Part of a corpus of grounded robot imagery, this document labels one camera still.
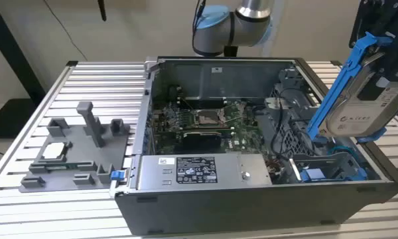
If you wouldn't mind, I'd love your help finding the hard disk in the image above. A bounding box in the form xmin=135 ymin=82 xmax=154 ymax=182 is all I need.
xmin=306 ymin=31 xmax=398 ymax=144

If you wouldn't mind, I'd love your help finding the green RAM stick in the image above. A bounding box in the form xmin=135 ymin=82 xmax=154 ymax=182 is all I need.
xmin=44 ymin=162 xmax=90 ymax=173

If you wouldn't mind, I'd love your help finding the black slanted stand post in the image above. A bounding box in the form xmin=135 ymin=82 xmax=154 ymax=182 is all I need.
xmin=0 ymin=0 xmax=47 ymax=100

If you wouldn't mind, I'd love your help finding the silver CPU chip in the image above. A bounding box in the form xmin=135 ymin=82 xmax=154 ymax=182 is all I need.
xmin=40 ymin=143 xmax=70 ymax=160

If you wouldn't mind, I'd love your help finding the blue disk wire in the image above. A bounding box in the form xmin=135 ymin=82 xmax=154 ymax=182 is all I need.
xmin=330 ymin=143 xmax=356 ymax=162

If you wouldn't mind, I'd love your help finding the silver power supply unit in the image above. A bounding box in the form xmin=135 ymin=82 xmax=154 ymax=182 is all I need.
xmin=135 ymin=153 xmax=272 ymax=190

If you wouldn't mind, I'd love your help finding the grey parts rack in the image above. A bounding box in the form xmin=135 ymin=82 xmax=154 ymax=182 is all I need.
xmin=18 ymin=101 xmax=131 ymax=194

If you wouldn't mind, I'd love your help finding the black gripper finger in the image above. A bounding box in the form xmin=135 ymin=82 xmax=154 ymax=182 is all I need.
xmin=356 ymin=72 xmax=391 ymax=101

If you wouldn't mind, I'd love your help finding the blue disk carrier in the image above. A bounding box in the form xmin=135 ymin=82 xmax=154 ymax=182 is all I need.
xmin=298 ymin=166 xmax=368 ymax=182

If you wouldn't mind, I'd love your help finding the open black PC case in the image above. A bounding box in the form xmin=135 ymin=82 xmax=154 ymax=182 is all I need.
xmin=108 ymin=56 xmax=398 ymax=236

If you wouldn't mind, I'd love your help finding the looped black disk wire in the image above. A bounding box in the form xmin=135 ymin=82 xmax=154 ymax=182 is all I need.
xmin=290 ymin=118 xmax=319 ymax=150

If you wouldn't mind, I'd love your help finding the grey metal disk bay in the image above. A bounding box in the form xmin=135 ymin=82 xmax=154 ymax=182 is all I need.
xmin=252 ymin=68 xmax=384 ymax=185

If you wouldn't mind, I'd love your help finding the black antenna rod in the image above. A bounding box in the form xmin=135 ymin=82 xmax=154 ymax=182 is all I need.
xmin=95 ymin=0 xmax=107 ymax=22

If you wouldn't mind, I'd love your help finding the green motherboard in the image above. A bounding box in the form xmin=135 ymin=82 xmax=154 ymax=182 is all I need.
xmin=150 ymin=99 xmax=276 ymax=156

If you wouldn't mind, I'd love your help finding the silver case handle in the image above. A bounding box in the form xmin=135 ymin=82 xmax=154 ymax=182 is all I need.
xmin=143 ymin=56 xmax=160 ymax=73

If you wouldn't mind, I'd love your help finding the black stand base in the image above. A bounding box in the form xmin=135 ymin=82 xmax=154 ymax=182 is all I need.
xmin=0 ymin=98 xmax=36 ymax=139

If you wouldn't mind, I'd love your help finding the black graphics card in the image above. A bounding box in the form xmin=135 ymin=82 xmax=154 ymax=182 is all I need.
xmin=180 ymin=131 xmax=223 ymax=153

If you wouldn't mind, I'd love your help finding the blue case latch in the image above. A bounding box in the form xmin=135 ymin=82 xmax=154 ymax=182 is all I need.
xmin=108 ymin=169 xmax=124 ymax=181

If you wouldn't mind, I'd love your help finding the long black wire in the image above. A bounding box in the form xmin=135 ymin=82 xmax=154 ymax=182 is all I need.
xmin=270 ymin=88 xmax=306 ymax=160

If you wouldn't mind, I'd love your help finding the thin black wall cable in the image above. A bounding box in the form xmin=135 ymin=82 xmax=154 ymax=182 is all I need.
xmin=43 ymin=0 xmax=88 ymax=62

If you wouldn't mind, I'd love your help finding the CPU socket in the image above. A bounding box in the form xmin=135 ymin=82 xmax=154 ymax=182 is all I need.
xmin=191 ymin=108 xmax=227 ymax=126

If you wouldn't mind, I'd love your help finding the socket locking lever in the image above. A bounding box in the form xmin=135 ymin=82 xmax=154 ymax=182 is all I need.
xmin=180 ymin=97 xmax=198 ymax=113

